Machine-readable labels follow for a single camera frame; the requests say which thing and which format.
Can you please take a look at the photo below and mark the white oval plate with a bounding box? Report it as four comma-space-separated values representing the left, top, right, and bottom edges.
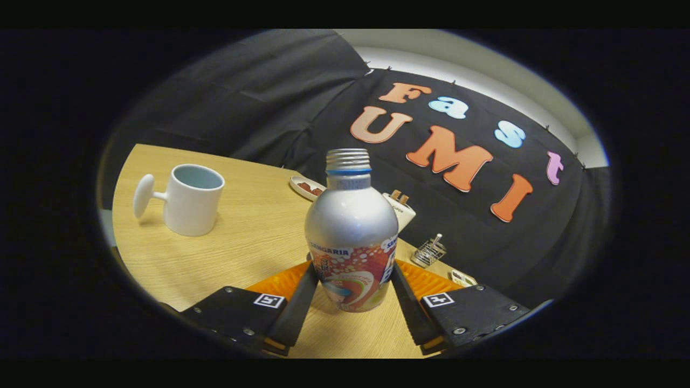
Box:
289, 176, 327, 202

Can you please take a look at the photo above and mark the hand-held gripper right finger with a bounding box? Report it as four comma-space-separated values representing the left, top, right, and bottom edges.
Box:
391, 259, 532, 356

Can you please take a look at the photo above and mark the white toaster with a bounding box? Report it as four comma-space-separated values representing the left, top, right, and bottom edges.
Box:
382, 190, 417, 233

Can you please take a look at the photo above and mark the wire utensil holder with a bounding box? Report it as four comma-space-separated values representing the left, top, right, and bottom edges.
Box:
411, 233, 447, 268

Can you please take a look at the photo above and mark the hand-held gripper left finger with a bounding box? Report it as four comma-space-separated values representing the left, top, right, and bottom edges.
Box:
181, 260, 320, 357

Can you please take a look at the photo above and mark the wooden table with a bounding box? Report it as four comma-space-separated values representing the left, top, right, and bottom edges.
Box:
112, 144, 475, 359

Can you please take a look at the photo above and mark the white cup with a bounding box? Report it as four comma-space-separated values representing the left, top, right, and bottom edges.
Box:
133, 164, 225, 237

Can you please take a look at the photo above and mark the silver juice bottle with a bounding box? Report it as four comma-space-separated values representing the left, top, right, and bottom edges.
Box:
305, 148, 399, 313

